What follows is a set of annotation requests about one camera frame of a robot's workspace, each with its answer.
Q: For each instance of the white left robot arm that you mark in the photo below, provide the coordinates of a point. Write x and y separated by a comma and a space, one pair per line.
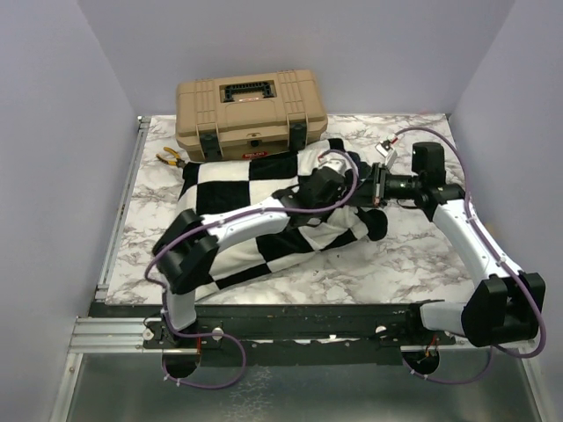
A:
186, 251

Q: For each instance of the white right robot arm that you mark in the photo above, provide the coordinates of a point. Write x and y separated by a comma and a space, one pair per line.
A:
506, 301

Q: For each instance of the aluminium rail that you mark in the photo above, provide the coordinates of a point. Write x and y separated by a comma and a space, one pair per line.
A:
140, 335
118, 226

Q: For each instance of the aluminium left side rail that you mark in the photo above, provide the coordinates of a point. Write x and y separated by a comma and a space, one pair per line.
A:
118, 226

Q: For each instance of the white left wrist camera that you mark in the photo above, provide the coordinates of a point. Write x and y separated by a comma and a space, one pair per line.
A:
334, 162

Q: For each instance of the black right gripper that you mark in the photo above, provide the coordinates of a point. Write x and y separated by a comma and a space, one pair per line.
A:
373, 191

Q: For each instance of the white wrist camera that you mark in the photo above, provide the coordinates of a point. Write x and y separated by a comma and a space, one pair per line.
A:
334, 162
387, 152

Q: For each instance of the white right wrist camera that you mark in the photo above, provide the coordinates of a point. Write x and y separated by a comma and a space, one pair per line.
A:
387, 152

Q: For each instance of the yellow handled pliers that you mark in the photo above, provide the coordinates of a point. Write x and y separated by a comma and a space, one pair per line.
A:
171, 157

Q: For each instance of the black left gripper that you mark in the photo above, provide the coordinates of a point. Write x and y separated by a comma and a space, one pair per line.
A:
338, 197

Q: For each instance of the aluminium front rail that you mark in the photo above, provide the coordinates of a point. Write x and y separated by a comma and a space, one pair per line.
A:
140, 335

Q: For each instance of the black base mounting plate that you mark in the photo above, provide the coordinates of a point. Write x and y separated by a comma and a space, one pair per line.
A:
283, 335

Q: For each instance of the tan plastic toolbox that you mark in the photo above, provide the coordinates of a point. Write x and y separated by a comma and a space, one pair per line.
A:
247, 117

